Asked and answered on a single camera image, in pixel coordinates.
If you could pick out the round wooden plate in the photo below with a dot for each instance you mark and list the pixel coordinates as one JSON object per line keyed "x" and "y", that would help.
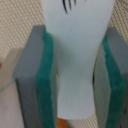
{"x": 10, "y": 111}

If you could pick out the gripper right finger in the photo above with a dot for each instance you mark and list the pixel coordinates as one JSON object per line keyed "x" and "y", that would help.
{"x": 111, "y": 81}

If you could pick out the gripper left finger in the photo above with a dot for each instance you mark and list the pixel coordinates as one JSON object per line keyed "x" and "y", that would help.
{"x": 36, "y": 79}

